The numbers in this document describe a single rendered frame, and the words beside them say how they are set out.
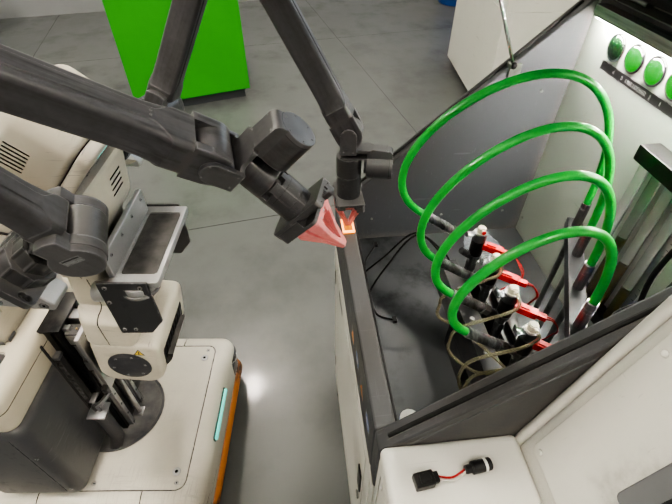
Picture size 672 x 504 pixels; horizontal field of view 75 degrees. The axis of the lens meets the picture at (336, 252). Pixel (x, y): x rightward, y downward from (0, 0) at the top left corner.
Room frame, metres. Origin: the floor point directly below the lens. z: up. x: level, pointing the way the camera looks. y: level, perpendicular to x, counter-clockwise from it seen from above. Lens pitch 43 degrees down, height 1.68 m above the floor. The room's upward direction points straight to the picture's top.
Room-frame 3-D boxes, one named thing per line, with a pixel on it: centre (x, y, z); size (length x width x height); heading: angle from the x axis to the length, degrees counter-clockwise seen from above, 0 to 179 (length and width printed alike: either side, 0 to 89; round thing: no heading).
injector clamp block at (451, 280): (0.55, -0.30, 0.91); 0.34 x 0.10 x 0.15; 6
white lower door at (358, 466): (0.64, -0.04, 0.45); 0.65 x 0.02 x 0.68; 6
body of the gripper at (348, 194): (0.86, -0.03, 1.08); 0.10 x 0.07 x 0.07; 7
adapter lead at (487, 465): (0.25, -0.17, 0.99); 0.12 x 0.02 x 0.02; 103
